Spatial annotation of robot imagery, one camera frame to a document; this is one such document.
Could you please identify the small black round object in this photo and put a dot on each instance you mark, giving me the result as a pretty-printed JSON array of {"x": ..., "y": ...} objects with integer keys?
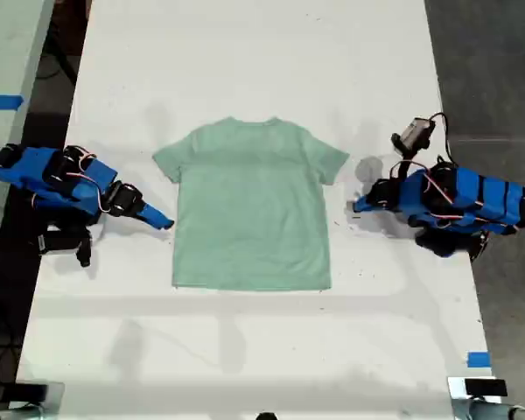
[{"x": 266, "y": 416}]

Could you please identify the small blue tape piece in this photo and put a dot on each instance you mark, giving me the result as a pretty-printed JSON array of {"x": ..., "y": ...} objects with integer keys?
[{"x": 479, "y": 359}]

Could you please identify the black camera stalk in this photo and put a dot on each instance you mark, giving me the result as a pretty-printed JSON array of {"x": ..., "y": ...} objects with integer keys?
[{"x": 401, "y": 159}]

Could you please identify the small black box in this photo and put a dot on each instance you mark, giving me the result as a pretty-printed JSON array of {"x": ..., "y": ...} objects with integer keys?
[
  {"x": 30, "y": 391},
  {"x": 485, "y": 387}
]

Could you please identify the silver metal bracket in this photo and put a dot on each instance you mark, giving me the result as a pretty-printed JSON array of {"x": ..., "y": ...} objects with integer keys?
[
  {"x": 457, "y": 389},
  {"x": 54, "y": 396}
]

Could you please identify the pale grey side table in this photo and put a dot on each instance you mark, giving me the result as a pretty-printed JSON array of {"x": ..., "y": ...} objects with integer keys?
[{"x": 9, "y": 57}]

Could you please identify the long blue tape strip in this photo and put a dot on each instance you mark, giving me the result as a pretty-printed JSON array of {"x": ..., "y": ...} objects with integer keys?
[{"x": 2, "y": 101}]

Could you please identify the pale green T-shirt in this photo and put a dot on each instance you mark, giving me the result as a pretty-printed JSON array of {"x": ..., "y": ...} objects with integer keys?
[{"x": 249, "y": 210}]

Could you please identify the blue and black arm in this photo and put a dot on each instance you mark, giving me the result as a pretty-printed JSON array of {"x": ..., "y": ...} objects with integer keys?
[
  {"x": 30, "y": 170},
  {"x": 477, "y": 197}
]

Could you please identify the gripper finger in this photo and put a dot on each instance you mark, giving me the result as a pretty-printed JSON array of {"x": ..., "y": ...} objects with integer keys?
[
  {"x": 151, "y": 221},
  {"x": 366, "y": 200},
  {"x": 366, "y": 209},
  {"x": 154, "y": 212}
]

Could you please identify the black camera box, white label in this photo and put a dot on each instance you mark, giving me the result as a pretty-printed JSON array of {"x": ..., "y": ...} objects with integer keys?
[{"x": 61, "y": 242}]

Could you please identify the grey and black camera box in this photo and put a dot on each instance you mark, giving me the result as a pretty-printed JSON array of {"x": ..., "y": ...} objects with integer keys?
[{"x": 416, "y": 132}]

